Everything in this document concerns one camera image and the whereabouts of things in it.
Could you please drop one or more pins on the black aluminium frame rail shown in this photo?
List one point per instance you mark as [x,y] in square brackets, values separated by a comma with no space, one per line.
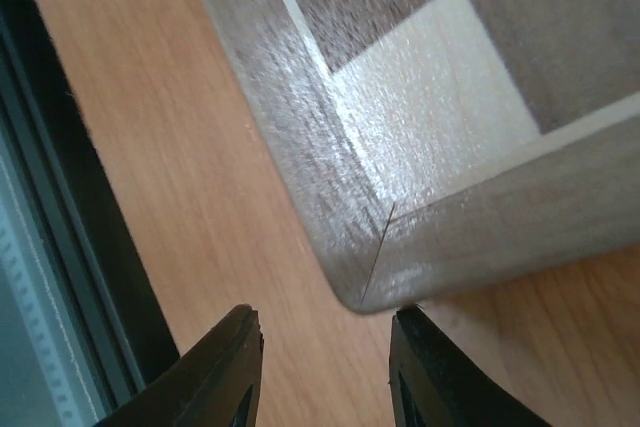
[122,334]

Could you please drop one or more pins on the light blue cable duct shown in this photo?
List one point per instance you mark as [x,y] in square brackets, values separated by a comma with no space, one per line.
[42,380]

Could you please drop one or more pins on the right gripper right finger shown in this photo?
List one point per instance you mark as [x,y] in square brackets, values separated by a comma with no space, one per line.
[433,383]

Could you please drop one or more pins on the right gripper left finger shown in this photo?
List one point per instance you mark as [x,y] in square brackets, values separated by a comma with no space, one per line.
[216,383]

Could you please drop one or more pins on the wooden folding chess board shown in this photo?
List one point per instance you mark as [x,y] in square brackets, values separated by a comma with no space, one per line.
[434,145]

